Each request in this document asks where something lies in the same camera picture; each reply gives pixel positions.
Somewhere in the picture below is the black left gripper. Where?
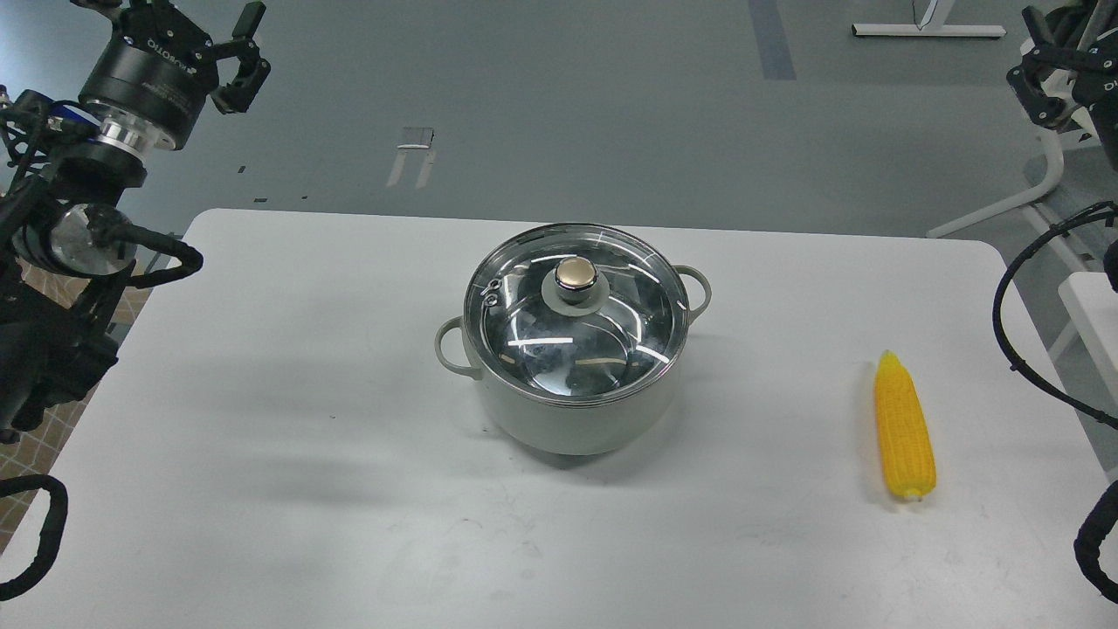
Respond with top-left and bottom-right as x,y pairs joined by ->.
79,1 -> 272,150

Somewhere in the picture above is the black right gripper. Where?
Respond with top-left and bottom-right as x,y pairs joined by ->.
1006,1 -> 1117,149

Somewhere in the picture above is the yellow corn cob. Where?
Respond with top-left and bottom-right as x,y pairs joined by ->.
873,350 -> 937,501

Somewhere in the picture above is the glass pot lid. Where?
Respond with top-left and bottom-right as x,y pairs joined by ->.
459,223 -> 714,407

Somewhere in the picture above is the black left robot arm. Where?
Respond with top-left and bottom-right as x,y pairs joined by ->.
1,1 -> 271,445

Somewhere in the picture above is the grey-green steel pot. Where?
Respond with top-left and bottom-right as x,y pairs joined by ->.
434,223 -> 713,457

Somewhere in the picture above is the white table foot far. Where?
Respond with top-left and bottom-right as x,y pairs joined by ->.
851,1 -> 1006,39

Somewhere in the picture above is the beige checkered cloth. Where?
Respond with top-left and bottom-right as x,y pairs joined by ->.
1,263 -> 152,550

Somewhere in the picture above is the white desk frame right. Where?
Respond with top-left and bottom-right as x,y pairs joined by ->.
926,122 -> 1118,403

